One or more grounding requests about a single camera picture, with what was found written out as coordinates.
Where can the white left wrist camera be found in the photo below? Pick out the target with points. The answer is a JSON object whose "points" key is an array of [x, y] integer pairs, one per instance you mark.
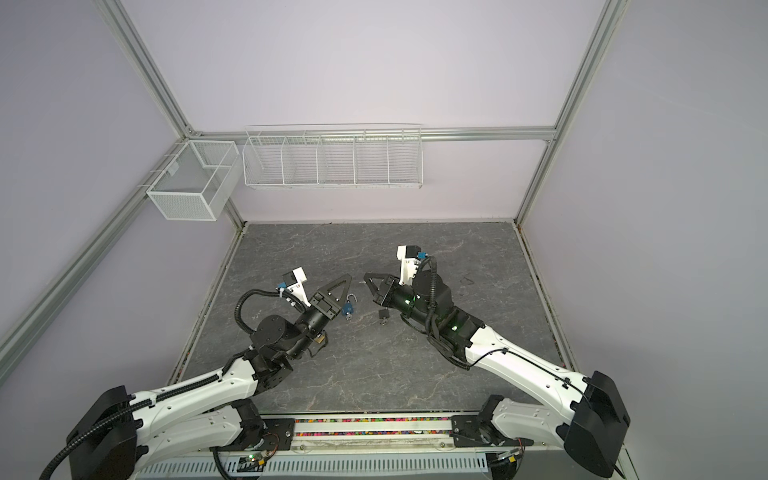
{"points": [[292, 286]]}

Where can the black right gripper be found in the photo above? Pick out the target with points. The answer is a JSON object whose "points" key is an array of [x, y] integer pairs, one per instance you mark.
{"points": [[393, 290]]}

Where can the aluminium enclosure frame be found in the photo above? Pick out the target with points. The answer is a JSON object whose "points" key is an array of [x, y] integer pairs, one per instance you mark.
{"points": [[83, 120]]}

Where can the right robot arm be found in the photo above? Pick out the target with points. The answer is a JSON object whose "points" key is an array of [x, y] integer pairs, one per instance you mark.
{"points": [[583, 414]]}

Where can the white wire shelf basket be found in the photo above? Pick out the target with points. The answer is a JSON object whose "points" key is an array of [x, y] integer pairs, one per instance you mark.
{"points": [[333, 156]]}

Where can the white mesh box basket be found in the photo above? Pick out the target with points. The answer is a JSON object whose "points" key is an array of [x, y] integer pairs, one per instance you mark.
{"points": [[198, 181]]}

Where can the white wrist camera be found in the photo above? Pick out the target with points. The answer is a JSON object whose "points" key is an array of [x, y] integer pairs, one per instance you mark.
{"points": [[292, 286], [410, 258]]}

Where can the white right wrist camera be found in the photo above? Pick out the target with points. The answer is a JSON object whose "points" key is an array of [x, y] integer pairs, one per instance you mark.
{"points": [[410, 258]]}

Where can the blue padlock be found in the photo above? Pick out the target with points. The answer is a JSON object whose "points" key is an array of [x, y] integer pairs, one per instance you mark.
{"points": [[350, 306]]}

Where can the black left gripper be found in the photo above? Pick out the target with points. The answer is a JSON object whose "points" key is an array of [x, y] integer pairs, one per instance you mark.
{"points": [[329, 301]]}

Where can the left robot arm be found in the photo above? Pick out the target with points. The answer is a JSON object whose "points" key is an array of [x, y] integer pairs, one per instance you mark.
{"points": [[122, 432]]}

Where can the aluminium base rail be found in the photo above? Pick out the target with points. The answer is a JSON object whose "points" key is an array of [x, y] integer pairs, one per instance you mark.
{"points": [[494, 443]]}

